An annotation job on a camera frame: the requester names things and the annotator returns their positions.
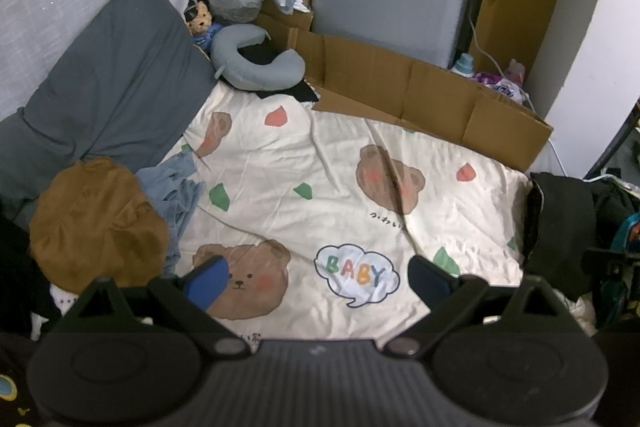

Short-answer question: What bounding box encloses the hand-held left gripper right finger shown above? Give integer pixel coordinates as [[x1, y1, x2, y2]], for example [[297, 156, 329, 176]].
[[385, 256, 583, 359]]

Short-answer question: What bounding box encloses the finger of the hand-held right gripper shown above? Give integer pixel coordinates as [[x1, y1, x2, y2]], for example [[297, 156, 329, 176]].
[[582, 247, 640, 284]]

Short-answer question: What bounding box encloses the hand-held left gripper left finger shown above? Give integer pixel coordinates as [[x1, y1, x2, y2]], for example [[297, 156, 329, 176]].
[[60, 256, 262, 360]]

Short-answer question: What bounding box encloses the brown printed t-shirt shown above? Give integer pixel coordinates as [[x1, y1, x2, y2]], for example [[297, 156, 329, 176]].
[[28, 157, 171, 295]]

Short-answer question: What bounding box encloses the teal patterned garment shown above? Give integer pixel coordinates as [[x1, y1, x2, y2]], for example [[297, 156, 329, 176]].
[[597, 212, 640, 333]]

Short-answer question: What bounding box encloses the black folded garment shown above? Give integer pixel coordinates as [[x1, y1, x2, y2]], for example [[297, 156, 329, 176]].
[[522, 172, 640, 303]]

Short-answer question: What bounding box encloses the light blue denim garment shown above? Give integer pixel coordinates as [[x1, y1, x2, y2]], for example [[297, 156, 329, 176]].
[[135, 147, 206, 278]]

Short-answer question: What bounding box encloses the bear print bed sheet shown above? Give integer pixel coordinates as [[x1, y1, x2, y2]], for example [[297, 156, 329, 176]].
[[165, 79, 533, 340]]

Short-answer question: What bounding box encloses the white black patterned cloth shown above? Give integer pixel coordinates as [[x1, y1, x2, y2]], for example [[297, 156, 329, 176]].
[[30, 284, 88, 340]]

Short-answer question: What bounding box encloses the brown cardboard sheet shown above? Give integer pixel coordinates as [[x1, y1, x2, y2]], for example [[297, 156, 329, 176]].
[[255, 0, 555, 170]]

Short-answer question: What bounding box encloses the purple packet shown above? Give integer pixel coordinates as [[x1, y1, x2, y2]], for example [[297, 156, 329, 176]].
[[472, 72, 526, 100]]

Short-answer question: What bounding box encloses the pink bottle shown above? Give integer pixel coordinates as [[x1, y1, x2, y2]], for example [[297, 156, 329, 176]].
[[505, 59, 527, 85]]

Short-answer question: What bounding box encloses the blue neck pillow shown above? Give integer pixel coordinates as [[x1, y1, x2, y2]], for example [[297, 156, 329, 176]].
[[210, 24, 307, 94]]

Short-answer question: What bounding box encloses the grey-blue garment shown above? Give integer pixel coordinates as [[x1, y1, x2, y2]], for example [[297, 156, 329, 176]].
[[0, 0, 218, 228]]

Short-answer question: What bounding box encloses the brown wooden cabinet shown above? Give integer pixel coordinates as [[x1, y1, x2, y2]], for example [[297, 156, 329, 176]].
[[470, 0, 578, 108]]

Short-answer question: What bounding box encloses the teddy bear toy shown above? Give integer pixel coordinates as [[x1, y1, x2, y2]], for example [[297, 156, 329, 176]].
[[184, 0, 217, 50]]

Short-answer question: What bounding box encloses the white cable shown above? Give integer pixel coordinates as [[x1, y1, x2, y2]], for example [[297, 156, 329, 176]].
[[467, 12, 621, 182]]

